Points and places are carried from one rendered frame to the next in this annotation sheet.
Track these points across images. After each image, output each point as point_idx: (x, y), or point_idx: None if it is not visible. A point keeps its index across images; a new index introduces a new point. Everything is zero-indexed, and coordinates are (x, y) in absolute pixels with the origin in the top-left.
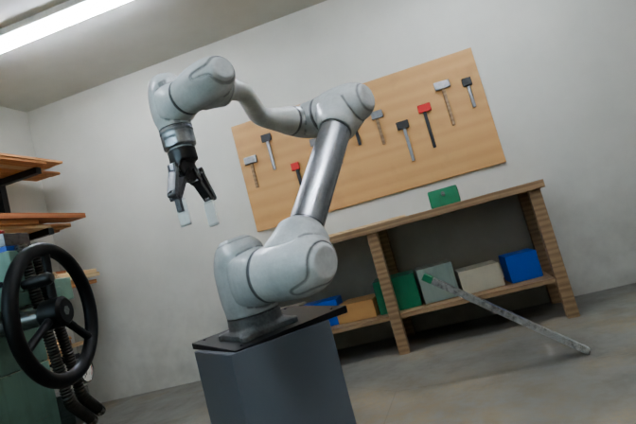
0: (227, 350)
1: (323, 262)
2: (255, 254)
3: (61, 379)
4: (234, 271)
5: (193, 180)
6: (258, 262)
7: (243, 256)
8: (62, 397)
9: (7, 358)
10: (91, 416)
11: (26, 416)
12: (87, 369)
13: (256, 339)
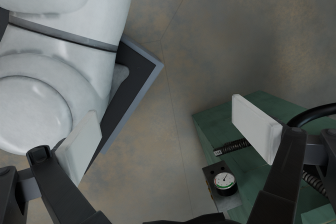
0: (144, 82)
1: None
2: (89, 33)
3: (331, 103)
4: (107, 80)
5: (171, 221)
6: (116, 16)
7: (91, 61)
8: None
9: (312, 197)
10: (237, 139)
11: (270, 168)
12: (293, 117)
13: (122, 58)
